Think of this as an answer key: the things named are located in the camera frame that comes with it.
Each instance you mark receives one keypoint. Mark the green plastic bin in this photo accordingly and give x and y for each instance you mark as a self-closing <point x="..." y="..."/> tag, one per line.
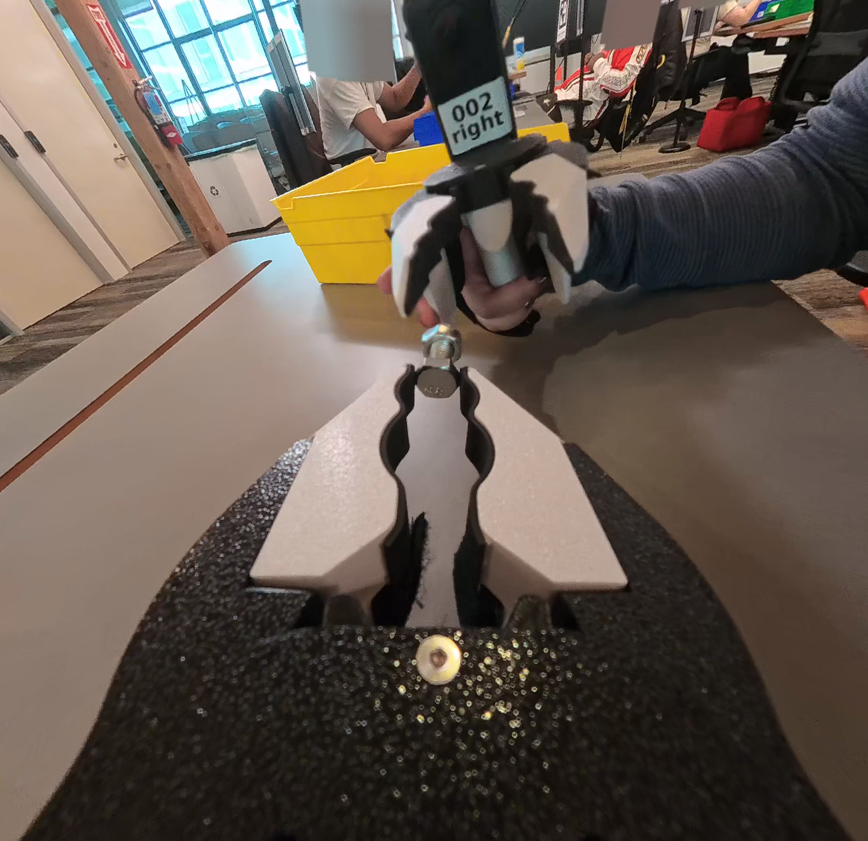
<point x="793" y="7"/>

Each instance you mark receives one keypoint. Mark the red fire extinguisher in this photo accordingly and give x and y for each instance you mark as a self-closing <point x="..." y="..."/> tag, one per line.
<point x="159" y="119"/>

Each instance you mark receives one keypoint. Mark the white door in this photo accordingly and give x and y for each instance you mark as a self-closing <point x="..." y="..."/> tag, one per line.
<point x="34" y="258"/>
<point x="102" y="176"/>

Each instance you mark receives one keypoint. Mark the blue plastic bin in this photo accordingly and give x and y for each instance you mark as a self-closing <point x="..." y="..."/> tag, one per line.
<point x="427" y="132"/>

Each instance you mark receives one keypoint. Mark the red arrow sign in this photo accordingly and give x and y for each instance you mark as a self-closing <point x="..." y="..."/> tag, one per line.
<point x="108" y="37"/>

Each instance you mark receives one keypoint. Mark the wooden post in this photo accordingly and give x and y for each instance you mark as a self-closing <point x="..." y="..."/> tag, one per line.
<point x="186" y="190"/>

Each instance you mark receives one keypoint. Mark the black computer monitor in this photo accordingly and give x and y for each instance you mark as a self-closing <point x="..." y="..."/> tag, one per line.
<point x="285" y="74"/>

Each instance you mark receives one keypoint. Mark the white recycling bin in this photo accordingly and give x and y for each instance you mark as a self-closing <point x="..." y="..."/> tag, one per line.
<point x="230" y="190"/>

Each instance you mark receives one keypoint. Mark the white canister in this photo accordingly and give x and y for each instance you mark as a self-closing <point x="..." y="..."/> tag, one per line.
<point x="519" y="58"/>

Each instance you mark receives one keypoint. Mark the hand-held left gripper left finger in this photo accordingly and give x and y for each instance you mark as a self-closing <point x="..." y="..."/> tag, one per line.
<point x="325" y="502"/>

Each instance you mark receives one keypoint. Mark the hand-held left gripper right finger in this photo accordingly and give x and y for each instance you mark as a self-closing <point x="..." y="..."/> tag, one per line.
<point x="542" y="502"/>

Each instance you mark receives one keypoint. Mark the person's right hand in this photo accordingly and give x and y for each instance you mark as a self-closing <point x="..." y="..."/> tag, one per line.
<point x="502" y="308"/>

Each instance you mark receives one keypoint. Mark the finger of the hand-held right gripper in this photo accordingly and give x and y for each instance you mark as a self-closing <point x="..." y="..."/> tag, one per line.
<point x="566" y="210"/>
<point x="410" y="258"/>

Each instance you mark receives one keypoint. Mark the marker tag sign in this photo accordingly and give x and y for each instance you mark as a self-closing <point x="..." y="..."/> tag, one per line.
<point x="563" y="13"/>

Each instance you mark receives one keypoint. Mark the red bag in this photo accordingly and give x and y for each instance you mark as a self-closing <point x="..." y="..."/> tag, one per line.
<point x="732" y="125"/>

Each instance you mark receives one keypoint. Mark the person's right forearm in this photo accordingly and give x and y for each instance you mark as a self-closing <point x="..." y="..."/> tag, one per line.
<point x="712" y="203"/>

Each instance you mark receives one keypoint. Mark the silver hex nut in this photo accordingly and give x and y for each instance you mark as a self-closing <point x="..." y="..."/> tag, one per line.
<point x="441" y="347"/>

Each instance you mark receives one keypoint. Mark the yellow plastic bin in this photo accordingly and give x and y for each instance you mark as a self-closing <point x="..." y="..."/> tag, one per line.
<point x="339" y="224"/>

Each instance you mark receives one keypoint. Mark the silver hex bolt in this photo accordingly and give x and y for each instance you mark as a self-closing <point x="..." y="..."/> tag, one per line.
<point x="434" y="384"/>

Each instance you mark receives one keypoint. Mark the black office chair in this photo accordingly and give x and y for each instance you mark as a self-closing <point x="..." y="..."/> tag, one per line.
<point x="288" y="142"/>
<point x="834" y="34"/>

